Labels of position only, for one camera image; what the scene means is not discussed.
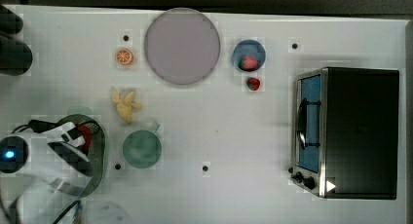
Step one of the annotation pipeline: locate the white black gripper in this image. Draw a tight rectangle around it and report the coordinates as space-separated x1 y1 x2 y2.
41 122 94 177

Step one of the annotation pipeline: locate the red ketchup bottle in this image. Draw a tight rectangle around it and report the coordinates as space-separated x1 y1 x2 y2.
78 125 93 153

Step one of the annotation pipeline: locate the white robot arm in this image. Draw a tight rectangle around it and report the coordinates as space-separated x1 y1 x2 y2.
1 121 94 224

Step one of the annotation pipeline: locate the green oval strainer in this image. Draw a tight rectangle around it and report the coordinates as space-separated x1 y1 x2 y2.
57 114 106 198

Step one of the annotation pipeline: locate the yellow peeled banana toy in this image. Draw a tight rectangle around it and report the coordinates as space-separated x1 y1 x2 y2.
111 88 143 124

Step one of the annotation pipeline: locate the green cup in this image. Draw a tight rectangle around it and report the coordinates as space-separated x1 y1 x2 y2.
122 121 163 169

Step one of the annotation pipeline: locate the black object at table edge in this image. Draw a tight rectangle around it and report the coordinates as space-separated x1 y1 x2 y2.
0 6 33 76

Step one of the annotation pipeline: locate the orange slice toy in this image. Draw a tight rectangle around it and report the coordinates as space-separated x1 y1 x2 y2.
115 49 134 65

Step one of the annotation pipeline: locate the grey round plate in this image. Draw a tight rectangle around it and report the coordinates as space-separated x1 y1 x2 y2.
144 8 220 85

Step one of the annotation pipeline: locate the strawberry on table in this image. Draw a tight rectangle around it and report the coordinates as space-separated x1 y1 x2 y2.
246 77 261 91

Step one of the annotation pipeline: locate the strawberry in bowl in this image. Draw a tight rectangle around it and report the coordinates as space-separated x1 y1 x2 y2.
239 56 258 71

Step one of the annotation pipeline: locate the blue bowl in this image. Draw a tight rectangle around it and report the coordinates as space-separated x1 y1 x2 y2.
232 40 266 72

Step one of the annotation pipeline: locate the black toaster oven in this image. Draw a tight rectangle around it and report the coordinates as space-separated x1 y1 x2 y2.
288 67 399 200

